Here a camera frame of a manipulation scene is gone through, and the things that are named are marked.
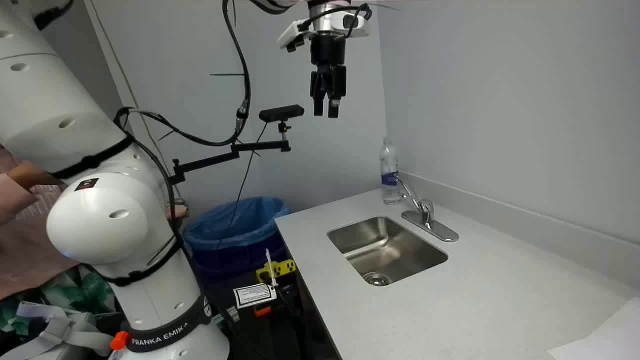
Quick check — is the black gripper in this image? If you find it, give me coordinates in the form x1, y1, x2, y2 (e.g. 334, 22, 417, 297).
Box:
308, 32, 350, 122

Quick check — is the chrome tap spout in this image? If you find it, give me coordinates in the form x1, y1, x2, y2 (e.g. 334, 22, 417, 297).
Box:
391, 176, 427, 214

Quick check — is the chrome tap base with lever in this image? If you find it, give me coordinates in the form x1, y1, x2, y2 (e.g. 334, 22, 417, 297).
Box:
401, 195, 463, 244

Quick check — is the clear plastic water bottle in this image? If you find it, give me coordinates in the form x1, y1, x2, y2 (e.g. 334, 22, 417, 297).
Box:
378, 135, 403, 205

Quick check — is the bin with blue liner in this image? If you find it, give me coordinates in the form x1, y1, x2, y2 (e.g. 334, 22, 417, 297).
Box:
182, 193, 292, 276

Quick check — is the stainless steel sink basin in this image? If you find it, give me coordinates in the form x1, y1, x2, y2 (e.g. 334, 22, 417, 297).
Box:
326, 214, 450, 290

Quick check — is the black equipment cabinet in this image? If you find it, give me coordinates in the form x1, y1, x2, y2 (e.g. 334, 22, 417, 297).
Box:
198, 255, 344, 360

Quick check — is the orange knob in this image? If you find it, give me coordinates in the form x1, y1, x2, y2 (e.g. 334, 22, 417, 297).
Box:
109, 329, 130, 353

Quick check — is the green patterned cloth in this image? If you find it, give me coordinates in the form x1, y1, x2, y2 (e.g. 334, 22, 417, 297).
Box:
0, 265, 125, 335

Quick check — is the person in pink sweater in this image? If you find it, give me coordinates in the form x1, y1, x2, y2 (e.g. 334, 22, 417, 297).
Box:
0, 145, 84, 304

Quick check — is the black exterior camera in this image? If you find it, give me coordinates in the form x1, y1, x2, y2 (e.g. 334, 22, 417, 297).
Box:
258, 103, 308, 124

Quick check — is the thin black camera cable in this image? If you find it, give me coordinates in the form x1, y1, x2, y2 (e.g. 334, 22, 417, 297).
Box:
231, 122, 270, 224

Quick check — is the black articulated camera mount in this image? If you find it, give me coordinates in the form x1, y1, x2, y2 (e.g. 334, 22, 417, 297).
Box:
168, 119, 294, 187

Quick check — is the grey fabric strap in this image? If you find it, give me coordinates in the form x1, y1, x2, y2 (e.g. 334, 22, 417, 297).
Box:
0, 299, 117, 360

